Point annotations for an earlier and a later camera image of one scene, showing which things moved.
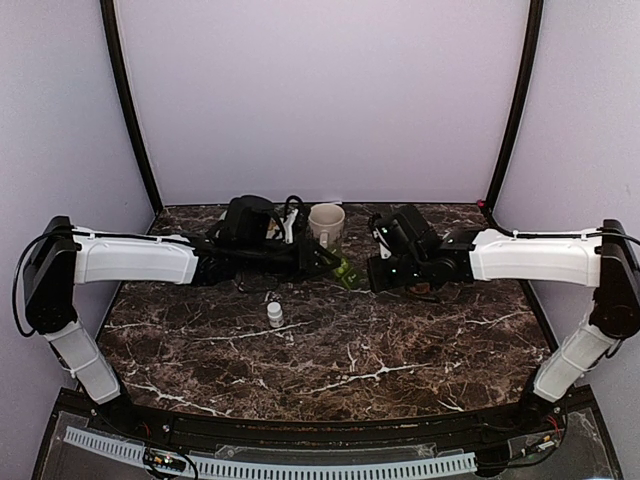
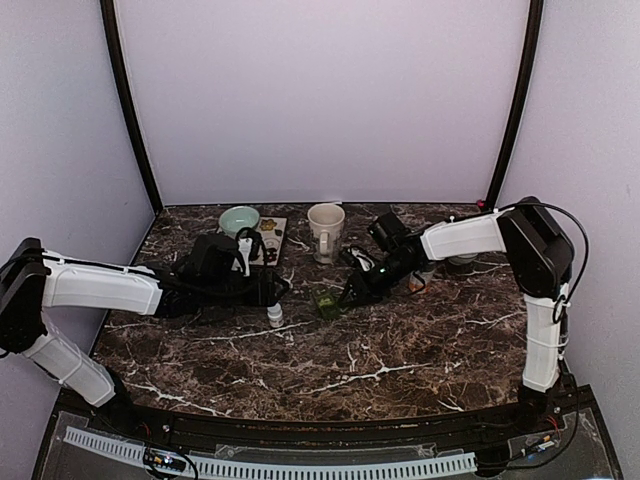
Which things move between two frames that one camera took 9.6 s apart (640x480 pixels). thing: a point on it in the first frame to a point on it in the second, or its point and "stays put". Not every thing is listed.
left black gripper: (305, 257) to (263, 293)
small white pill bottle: (275, 314) stays put
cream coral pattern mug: (325, 222) stays put
